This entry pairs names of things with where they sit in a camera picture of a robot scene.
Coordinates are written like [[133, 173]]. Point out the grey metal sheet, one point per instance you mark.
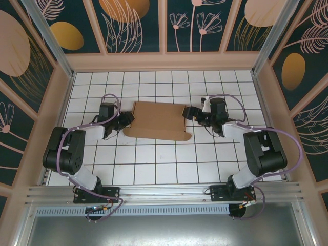
[[164, 230]]

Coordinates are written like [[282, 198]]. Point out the brown cardboard paper box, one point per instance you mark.
[[159, 120]]

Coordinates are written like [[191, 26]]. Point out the aluminium mounting rail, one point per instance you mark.
[[164, 192]]

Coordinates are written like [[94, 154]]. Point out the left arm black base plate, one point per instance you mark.
[[112, 193]]

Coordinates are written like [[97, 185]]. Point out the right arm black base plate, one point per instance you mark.
[[217, 193]]

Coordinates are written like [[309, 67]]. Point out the small green circuit board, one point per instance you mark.
[[96, 208]]

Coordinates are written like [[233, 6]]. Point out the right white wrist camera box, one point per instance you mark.
[[205, 106]]

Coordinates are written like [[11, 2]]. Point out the aluminium frame post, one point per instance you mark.
[[269, 41], [55, 51]]

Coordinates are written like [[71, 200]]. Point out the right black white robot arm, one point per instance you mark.
[[266, 153]]

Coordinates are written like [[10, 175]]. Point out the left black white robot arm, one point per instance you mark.
[[65, 151]]

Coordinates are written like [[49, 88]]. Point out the aluminium table side rail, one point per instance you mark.
[[63, 115], [283, 176]]

